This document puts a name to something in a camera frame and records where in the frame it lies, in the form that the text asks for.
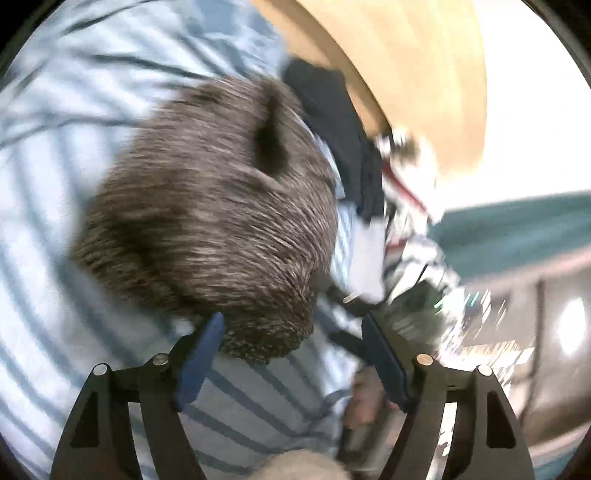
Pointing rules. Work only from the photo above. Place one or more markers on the star print pillow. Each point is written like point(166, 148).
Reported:
point(406, 157)

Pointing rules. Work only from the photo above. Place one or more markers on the red blue striped printed blanket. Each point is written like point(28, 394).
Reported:
point(425, 258)

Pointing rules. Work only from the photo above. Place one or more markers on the wooden headboard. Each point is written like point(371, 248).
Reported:
point(415, 69)

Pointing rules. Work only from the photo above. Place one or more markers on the teal curtain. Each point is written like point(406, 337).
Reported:
point(517, 235)

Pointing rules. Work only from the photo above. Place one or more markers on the dark navy garment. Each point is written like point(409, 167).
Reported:
point(341, 124)

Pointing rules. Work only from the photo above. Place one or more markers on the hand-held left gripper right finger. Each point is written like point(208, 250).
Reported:
point(383, 360)

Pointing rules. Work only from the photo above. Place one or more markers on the blue striped duvet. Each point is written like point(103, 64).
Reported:
point(60, 161)

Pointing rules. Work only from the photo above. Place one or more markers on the grey bed sheet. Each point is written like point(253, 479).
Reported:
point(369, 258)

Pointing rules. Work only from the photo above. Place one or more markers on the person's right hand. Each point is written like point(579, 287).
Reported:
point(367, 399)

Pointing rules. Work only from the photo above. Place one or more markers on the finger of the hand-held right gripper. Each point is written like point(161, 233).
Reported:
point(348, 344)

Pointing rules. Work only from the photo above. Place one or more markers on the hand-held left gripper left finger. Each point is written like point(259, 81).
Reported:
point(201, 355)

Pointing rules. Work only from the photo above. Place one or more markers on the brown speckled knit sweater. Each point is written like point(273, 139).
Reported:
point(207, 221)

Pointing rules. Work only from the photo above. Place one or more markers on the window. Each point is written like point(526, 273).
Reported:
point(554, 332)

